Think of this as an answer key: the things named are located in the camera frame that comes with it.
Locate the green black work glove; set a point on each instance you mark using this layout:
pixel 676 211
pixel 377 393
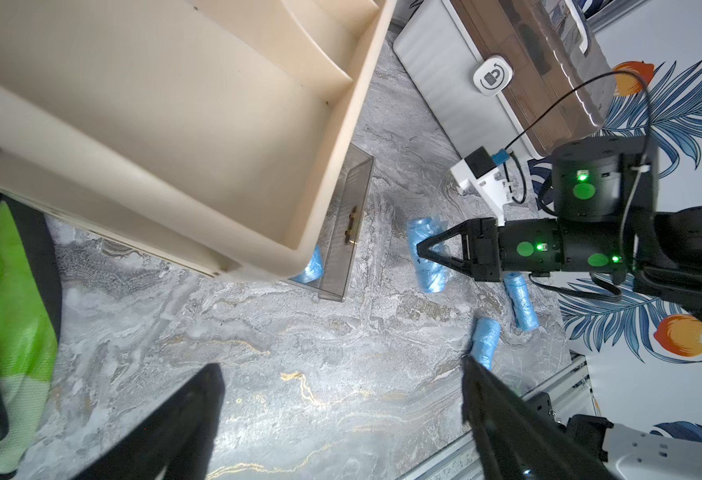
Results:
pixel 30 327

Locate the beige drawer organizer cabinet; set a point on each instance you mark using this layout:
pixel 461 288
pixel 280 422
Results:
pixel 207 133

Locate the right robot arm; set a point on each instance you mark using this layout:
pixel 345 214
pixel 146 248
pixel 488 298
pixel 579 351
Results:
pixel 604 221

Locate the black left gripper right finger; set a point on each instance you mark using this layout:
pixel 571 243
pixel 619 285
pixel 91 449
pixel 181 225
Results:
pixel 510 436

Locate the blue bag roll two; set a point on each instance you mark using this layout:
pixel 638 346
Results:
pixel 484 341

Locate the brown lid storage box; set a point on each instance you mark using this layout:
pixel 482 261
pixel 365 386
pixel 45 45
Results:
pixel 528 75

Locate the transparent bottom drawer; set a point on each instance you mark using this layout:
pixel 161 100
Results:
pixel 341 229

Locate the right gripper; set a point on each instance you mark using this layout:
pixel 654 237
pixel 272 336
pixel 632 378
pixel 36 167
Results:
pixel 487 250

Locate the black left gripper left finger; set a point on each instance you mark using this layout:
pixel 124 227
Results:
pixel 176 441

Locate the blue bag roll one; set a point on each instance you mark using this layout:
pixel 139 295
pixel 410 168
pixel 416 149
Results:
pixel 314 270

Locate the blue bag roll five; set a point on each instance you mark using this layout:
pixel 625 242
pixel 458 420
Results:
pixel 524 313

